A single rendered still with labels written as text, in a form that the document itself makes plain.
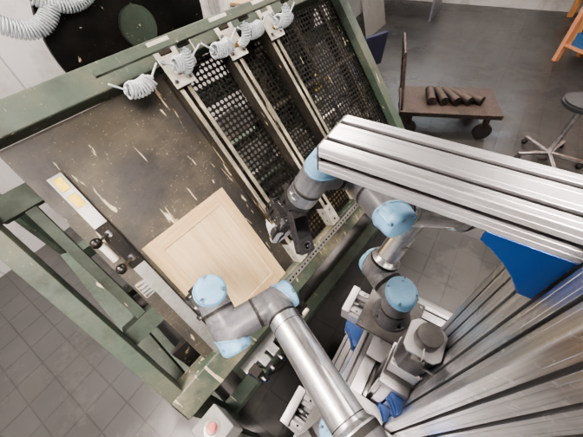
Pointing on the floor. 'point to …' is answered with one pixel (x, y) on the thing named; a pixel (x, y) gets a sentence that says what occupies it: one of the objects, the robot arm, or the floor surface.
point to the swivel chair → (376, 42)
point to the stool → (573, 101)
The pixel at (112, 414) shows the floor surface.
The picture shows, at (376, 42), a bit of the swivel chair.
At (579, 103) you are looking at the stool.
